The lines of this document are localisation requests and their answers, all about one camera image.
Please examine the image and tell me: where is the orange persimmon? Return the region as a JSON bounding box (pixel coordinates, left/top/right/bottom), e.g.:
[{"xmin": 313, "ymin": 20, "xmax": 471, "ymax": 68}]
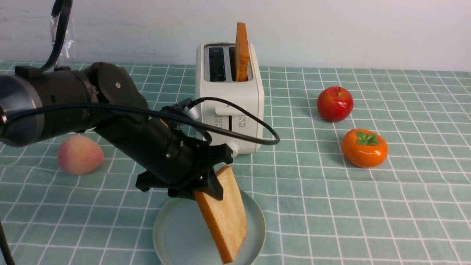
[{"xmin": 341, "ymin": 128, "xmax": 389, "ymax": 168}]

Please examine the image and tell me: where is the pink peach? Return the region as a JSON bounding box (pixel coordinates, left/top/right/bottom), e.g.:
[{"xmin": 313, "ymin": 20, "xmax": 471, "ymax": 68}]
[{"xmin": 57, "ymin": 135, "xmax": 105, "ymax": 176}]

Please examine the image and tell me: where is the toast slice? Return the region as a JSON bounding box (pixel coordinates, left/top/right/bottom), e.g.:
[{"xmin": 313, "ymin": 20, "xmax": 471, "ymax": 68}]
[
  {"xmin": 193, "ymin": 166, "xmax": 247, "ymax": 264},
  {"xmin": 234, "ymin": 22, "xmax": 249, "ymax": 82}
]

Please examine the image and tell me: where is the red apple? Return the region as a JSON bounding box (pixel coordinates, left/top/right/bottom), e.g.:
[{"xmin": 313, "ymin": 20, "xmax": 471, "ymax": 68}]
[{"xmin": 317, "ymin": 86, "xmax": 354, "ymax": 123}]

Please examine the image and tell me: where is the light green round plate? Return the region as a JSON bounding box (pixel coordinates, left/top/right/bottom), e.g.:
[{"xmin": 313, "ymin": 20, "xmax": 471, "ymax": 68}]
[{"xmin": 153, "ymin": 191, "xmax": 266, "ymax": 265}]

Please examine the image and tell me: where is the white two-slot toaster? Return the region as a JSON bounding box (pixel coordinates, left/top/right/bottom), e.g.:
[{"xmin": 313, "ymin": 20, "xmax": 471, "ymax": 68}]
[{"xmin": 194, "ymin": 42, "xmax": 265, "ymax": 138}]

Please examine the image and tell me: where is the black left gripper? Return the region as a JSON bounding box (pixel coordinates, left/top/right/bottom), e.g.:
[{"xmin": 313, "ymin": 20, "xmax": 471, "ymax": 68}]
[{"xmin": 135, "ymin": 128, "xmax": 233, "ymax": 200}]

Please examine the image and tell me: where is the green checkered tablecloth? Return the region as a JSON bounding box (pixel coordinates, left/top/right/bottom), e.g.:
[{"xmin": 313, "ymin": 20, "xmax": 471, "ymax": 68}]
[{"xmin": 1, "ymin": 67, "xmax": 471, "ymax": 265}]

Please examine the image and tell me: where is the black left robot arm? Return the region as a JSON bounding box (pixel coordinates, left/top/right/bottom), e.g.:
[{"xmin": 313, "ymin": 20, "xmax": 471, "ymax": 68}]
[{"xmin": 1, "ymin": 63, "xmax": 233, "ymax": 200}]

